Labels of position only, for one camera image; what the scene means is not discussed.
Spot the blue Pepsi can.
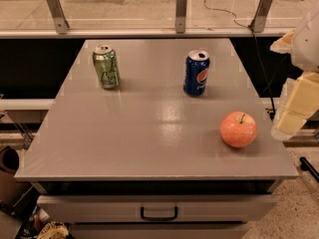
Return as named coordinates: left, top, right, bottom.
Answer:
left=183, top=50, right=210, bottom=97

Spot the red apple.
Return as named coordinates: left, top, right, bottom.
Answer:
left=219, top=112, right=257, bottom=148

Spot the black bar on floor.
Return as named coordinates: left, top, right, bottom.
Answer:
left=299, top=156, right=319, bottom=183

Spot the glass railing base rail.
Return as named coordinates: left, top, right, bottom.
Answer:
left=0, top=27, right=297, bottom=40

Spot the left metal bracket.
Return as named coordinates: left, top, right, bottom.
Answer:
left=46, top=0, right=70, bottom=34

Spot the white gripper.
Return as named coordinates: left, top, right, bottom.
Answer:
left=270, top=4, right=319, bottom=141

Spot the right metal bracket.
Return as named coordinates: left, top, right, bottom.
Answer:
left=249, top=0, right=273, bottom=33

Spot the black drawer handle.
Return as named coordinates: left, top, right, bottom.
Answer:
left=140, top=207, right=178, bottom=222

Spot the grey cabinet drawer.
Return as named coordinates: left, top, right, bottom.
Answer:
left=38, top=195, right=275, bottom=223

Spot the green soda can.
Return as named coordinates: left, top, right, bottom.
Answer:
left=93, top=45, right=121, bottom=89

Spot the black cable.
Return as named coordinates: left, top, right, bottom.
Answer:
left=198, top=0, right=289, bottom=118

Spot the cardboard box with clutter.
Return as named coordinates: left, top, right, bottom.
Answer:
left=0, top=146, right=37, bottom=239

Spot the snack bag on floor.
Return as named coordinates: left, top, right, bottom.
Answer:
left=37, top=222, right=69, bottom=239

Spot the middle metal bracket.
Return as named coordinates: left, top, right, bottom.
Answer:
left=174, top=0, right=187, bottom=34

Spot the lower grey drawer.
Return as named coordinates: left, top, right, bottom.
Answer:
left=71, top=223, right=248, bottom=239

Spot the metal bracket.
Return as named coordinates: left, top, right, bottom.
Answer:
left=46, top=0, right=70, bottom=34
left=174, top=0, right=187, bottom=34
left=249, top=0, right=273, bottom=33

